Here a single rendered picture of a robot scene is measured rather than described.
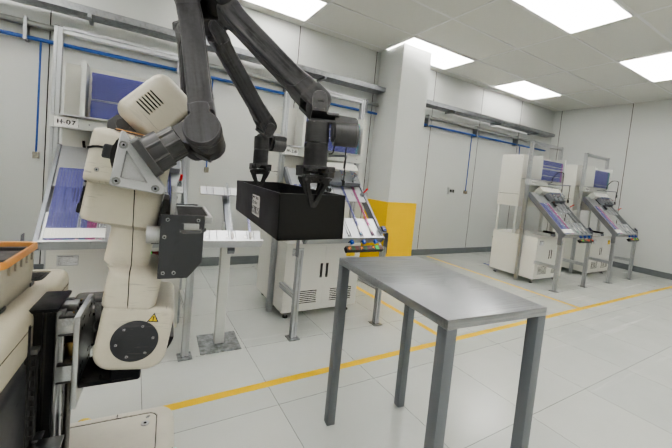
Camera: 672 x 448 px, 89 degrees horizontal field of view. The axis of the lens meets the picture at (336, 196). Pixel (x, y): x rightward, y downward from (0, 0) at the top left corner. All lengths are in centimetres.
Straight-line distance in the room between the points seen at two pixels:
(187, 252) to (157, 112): 35
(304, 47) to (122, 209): 396
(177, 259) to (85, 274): 161
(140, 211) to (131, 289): 19
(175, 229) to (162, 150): 23
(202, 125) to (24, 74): 349
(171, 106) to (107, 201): 27
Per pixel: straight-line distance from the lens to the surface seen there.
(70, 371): 114
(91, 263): 252
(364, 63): 514
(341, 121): 84
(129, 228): 100
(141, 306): 101
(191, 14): 98
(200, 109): 80
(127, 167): 81
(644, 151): 813
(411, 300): 119
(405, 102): 481
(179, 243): 94
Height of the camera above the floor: 118
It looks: 3 degrees down
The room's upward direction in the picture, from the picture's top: 5 degrees clockwise
